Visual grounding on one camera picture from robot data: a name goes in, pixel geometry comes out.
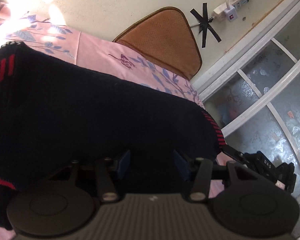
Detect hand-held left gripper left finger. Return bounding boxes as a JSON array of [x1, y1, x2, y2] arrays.
[[49, 150, 132, 203]]

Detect black tape cross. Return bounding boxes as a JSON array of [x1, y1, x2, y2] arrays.
[[189, 3, 222, 49]]

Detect brown perforated cushion mat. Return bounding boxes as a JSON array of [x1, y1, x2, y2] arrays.
[[112, 6, 203, 79]]

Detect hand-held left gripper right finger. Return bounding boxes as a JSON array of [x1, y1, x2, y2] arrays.
[[172, 149, 262, 203]]

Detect white power strip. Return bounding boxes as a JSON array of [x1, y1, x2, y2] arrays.
[[213, 0, 249, 21]]

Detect white framed frosted window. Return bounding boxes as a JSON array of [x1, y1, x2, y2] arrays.
[[194, 0, 300, 233]]

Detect navy knit sweater red stripes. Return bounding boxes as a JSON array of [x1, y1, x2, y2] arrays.
[[0, 41, 227, 232]]

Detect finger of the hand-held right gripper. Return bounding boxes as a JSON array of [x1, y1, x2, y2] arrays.
[[221, 146, 248, 167]]

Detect pink floral bedsheet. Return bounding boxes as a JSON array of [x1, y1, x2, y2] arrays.
[[0, 0, 227, 240]]

